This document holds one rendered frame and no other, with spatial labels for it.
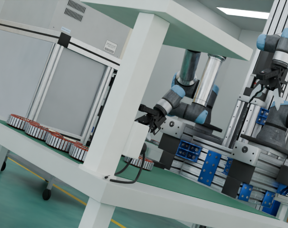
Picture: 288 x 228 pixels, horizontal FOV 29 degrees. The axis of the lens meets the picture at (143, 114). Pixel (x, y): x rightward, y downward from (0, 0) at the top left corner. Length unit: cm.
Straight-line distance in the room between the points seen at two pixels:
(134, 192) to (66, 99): 83
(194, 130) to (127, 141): 174
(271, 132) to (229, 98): 795
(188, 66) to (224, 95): 788
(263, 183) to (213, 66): 64
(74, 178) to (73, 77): 78
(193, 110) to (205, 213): 127
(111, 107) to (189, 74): 174
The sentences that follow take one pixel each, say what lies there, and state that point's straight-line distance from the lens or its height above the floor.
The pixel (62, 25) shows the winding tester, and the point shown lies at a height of 116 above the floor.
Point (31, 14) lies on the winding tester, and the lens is 235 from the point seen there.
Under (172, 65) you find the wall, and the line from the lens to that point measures 1005.
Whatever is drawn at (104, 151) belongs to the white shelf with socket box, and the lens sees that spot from 140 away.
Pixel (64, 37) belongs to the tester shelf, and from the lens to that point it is 209.
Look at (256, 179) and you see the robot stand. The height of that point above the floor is 85.
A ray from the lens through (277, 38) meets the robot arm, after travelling 263.
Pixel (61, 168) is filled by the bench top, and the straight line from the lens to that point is 148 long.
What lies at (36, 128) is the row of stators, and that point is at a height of 78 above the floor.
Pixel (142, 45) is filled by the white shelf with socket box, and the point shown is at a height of 109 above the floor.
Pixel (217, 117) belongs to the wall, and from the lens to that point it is 1089.
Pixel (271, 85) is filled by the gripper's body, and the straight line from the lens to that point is 245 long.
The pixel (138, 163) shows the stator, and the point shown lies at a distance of 209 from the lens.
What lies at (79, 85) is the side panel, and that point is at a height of 96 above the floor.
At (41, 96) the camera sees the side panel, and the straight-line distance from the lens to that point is 208.
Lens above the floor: 90
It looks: 1 degrees up
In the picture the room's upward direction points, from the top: 20 degrees clockwise
